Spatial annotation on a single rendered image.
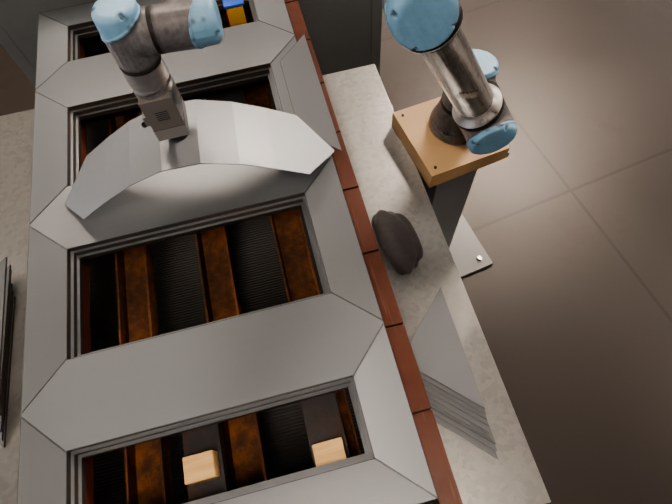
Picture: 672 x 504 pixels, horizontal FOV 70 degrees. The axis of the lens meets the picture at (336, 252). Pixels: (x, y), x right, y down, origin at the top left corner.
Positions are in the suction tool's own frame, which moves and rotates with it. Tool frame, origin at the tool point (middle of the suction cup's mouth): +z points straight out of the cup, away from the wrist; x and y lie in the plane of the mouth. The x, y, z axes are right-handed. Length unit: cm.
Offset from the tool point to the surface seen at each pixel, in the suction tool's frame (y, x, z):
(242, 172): 0.7, 9.8, 15.8
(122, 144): -4.3, -13.4, 2.5
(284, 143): 2.3, 21.4, 7.1
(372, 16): -79, 67, 45
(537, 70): -84, 156, 102
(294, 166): 8.7, 22.2, 7.9
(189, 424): 56, -11, 17
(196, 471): 64, -11, 20
